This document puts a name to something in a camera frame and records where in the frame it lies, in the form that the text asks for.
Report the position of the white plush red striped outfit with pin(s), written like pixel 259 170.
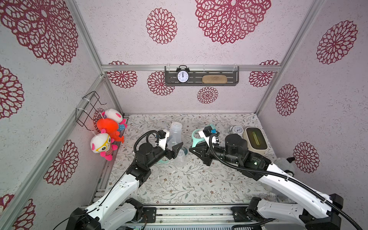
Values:
pixel 103 145

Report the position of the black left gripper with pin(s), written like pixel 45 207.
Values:
pixel 174 153

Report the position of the black wire basket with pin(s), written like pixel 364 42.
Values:
pixel 84 114

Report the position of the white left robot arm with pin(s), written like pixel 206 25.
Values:
pixel 116 208

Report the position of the cream box dark lid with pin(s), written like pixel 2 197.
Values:
pixel 256 140

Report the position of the black alarm clock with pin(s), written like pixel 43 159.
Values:
pixel 183 74

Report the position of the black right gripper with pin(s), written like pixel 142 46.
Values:
pixel 207 151

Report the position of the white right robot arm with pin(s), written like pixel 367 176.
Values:
pixel 310 208

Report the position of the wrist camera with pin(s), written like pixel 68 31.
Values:
pixel 211 133
pixel 162 144

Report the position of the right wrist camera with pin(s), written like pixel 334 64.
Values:
pixel 211 133

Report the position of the white plush blue polka-dot outfit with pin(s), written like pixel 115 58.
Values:
pixel 117 117

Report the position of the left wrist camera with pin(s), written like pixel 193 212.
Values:
pixel 162 144

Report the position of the white small alarm clock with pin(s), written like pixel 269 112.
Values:
pixel 236 130

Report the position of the wooden brush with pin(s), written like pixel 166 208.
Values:
pixel 214 79

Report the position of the teal nipple collar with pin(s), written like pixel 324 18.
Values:
pixel 185 150

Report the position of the grey wall shelf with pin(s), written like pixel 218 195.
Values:
pixel 195 79

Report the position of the orange plush toy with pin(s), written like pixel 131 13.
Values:
pixel 109 126

